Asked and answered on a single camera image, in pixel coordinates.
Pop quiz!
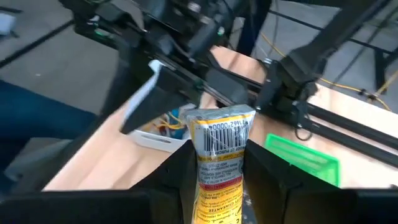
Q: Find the clear plastic tray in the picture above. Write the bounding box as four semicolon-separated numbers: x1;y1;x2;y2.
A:
126;104;200;154

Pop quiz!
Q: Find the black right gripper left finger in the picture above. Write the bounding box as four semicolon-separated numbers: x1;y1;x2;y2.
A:
133;140;198;224

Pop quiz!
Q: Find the maroon rubber band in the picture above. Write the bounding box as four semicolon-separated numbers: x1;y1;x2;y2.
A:
152;119;169;133

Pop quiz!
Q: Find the green plastic basket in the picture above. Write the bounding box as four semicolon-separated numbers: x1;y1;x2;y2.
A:
264;133;341;188

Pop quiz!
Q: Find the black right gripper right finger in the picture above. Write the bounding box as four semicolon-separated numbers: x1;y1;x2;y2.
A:
243;139;299;224

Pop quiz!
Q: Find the yellow rubber band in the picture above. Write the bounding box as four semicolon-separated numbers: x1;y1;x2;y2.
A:
155;113;187;131

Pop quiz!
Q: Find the teal wide rubber band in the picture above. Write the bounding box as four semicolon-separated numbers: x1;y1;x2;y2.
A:
169;108;184;139

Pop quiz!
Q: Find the yellow extension cord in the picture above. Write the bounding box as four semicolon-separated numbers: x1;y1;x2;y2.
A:
261;30;398;113

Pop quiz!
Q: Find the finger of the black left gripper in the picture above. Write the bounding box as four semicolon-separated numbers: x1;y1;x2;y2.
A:
205;67;249;106
119;58;203;135

